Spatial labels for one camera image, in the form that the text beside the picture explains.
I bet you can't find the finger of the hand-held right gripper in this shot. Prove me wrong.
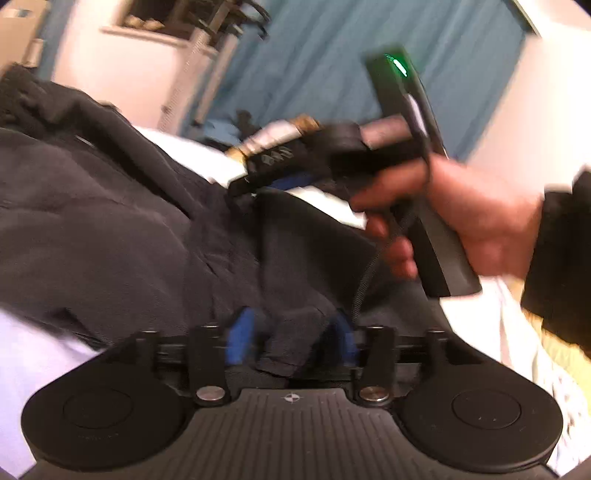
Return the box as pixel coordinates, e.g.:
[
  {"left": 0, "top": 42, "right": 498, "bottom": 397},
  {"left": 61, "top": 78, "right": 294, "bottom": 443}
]
[{"left": 225, "top": 172, "right": 326, "bottom": 198}]

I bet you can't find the person's right hand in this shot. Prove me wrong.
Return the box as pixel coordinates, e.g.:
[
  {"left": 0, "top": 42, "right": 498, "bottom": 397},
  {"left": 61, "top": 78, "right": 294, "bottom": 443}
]
[{"left": 350, "top": 154, "right": 546, "bottom": 281}]

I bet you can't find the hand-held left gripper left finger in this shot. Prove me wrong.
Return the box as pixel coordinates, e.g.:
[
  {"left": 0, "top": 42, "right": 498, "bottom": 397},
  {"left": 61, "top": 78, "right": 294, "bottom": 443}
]
[{"left": 131, "top": 307, "right": 258, "bottom": 408}]

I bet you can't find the white radiator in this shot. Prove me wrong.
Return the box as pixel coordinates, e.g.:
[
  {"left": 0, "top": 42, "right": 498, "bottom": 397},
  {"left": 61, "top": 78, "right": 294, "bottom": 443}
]
[{"left": 158, "top": 30, "right": 242, "bottom": 136}]

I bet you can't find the black garment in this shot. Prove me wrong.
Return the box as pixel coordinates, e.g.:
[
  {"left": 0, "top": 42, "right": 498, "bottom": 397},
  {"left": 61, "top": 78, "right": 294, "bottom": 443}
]
[{"left": 0, "top": 64, "right": 465, "bottom": 377}]

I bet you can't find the dark window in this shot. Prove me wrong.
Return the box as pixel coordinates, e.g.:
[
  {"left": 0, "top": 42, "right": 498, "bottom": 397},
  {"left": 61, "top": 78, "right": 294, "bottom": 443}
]
[{"left": 100, "top": 0, "right": 273, "bottom": 44}]

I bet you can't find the blue cloth heap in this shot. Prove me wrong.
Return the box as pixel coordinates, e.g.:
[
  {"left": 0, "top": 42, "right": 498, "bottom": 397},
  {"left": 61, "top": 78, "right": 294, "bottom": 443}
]
[{"left": 202, "top": 110, "right": 260, "bottom": 145}]

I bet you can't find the dark metal rack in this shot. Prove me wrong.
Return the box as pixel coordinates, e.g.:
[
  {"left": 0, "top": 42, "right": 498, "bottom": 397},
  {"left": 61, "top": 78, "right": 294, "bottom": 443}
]
[{"left": 191, "top": 0, "right": 272, "bottom": 43}]

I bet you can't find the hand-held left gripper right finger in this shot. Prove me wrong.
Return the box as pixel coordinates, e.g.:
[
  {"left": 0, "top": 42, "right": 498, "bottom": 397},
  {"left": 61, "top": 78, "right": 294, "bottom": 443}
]
[{"left": 329, "top": 310, "right": 453, "bottom": 408}]

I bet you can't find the narrow blue curtain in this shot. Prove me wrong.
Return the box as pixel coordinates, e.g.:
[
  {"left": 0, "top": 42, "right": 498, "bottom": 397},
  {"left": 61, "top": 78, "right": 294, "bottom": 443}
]
[{"left": 36, "top": 0, "right": 90, "bottom": 83}]

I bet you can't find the white bed sheet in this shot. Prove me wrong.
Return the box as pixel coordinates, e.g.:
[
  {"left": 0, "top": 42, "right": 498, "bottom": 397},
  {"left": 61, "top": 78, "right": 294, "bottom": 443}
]
[{"left": 0, "top": 124, "right": 580, "bottom": 478}]

